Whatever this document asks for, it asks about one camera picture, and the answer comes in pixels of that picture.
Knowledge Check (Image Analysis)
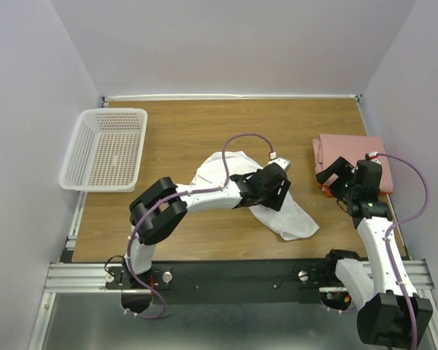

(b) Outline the white t shirt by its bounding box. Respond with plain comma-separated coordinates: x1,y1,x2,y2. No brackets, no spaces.
191,151,319,241

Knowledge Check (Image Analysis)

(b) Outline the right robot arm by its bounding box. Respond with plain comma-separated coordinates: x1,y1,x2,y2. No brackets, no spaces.
315,152,433,349

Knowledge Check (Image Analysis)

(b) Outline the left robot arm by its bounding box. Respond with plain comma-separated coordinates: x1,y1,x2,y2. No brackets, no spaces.
123,157,291,289

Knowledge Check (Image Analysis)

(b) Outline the red folded t shirt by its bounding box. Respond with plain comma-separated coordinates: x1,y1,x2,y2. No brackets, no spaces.
320,185,332,197

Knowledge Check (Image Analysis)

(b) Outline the pink folded t shirt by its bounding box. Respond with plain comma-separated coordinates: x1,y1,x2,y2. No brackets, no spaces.
312,133,394,195

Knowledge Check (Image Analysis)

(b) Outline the white plastic basket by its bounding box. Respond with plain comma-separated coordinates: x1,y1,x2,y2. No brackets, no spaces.
59,108,148,193

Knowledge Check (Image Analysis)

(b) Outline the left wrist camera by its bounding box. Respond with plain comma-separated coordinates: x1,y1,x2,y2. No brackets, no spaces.
268,152,291,172

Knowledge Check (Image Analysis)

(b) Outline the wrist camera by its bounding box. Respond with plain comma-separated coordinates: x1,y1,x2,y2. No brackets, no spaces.
365,152,380,164
268,152,291,172

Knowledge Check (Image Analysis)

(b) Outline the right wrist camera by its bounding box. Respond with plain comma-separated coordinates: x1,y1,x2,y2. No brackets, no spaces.
365,152,380,164

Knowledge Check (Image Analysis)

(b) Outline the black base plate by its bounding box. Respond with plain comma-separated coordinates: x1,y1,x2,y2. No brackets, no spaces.
104,259,353,311

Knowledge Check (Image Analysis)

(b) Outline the aluminium frame rail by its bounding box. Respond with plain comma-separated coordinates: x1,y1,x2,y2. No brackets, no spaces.
43,260,435,294

